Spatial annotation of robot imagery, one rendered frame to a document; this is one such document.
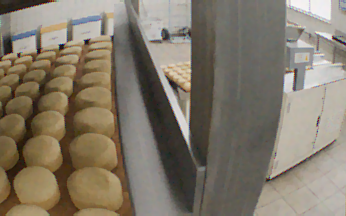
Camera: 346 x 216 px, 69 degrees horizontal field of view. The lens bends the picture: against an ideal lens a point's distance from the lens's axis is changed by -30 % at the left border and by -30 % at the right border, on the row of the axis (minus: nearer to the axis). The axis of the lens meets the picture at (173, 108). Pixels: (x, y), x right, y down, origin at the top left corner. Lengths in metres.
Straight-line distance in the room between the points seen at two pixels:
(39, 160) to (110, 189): 0.09
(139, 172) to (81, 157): 0.14
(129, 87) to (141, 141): 0.07
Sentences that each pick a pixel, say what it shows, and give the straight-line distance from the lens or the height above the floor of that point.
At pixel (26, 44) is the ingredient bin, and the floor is 0.56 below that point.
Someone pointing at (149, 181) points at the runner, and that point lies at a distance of 0.16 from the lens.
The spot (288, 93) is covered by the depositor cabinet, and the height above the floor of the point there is 0.84.
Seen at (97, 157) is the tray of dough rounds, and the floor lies 1.51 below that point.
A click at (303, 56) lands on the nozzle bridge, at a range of 2.26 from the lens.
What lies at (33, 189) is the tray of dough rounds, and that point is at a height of 1.51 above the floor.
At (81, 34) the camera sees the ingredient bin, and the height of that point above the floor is 0.49.
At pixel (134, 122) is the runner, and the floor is 1.58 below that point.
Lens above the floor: 1.68
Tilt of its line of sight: 27 degrees down
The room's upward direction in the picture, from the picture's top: 1 degrees clockwise
